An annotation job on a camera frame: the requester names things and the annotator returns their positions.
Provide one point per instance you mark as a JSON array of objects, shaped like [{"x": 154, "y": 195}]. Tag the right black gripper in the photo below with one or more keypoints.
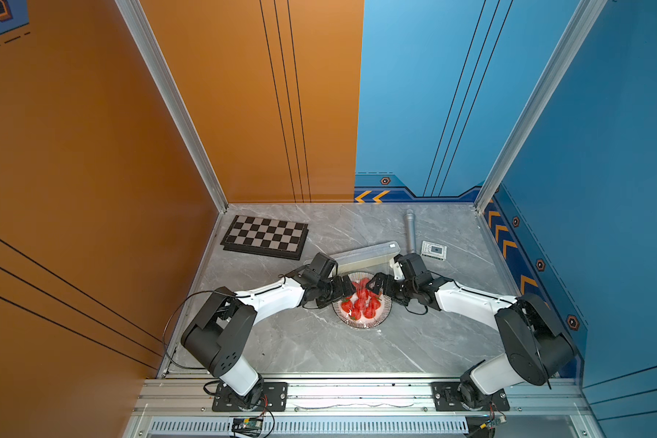
[{"x": 386, "y": 278}]

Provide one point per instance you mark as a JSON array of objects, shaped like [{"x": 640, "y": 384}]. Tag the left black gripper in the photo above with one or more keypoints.
[{"x": 340, "y": 290}]

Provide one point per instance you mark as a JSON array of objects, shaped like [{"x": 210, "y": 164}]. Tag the patterned plate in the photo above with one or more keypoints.
[{"x": 362, "y": 306}]

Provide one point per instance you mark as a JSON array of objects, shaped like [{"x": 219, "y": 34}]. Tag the cream plastic wrap dispenser box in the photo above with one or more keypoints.
[{"x": 365, "y": 257}]

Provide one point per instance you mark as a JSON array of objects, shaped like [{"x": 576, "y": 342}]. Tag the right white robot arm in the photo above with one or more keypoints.
[{"x": 535, "y": 343}]

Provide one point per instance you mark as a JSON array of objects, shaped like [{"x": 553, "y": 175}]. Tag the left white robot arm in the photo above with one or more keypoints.
[{"x": 218, "y": 333}]

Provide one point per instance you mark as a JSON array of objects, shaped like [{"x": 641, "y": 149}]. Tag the red strawberries pile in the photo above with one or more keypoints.
[{"x": 363, "y": 306}]

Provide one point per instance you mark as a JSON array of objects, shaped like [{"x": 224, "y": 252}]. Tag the small white digital timer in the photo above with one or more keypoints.
[{"x": 434, "y": 251}]

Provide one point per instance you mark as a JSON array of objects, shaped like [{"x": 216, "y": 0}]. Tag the silver microphone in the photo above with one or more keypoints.
[{"x": 410, "y": 231}]

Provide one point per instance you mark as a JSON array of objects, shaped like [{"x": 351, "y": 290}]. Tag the black white chessboard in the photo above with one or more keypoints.
[{"x": 266, "y": 237}]

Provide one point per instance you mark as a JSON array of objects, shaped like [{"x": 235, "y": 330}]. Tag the left green circuit board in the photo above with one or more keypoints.
[{"x": 249, "y": 427}]

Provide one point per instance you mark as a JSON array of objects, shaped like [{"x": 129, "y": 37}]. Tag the green circuit board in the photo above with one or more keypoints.
[
  {"x": 249, "y": 427},
  {"x": 488, "y": 428}
]

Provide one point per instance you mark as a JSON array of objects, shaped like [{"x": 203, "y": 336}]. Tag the right green circuit board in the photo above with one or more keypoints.
[{"x": 488, "y": 428}]

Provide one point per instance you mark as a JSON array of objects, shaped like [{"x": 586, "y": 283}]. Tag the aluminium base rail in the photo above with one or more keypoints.
[{"x": 358, "y": 404}]

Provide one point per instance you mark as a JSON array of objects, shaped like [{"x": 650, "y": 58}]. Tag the right aluminium frame post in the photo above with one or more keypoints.
[{"x": 582, "y": 21}]

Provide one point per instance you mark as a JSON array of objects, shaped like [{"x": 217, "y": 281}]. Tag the aluminium frame post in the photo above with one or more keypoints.
[
  {"x": 147, "y": 44},
  {"x": 582, "y": 21}
]

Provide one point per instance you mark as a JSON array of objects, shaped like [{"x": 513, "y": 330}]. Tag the left aluminium frame post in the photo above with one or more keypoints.
[{"x": 147, "y": 44}]

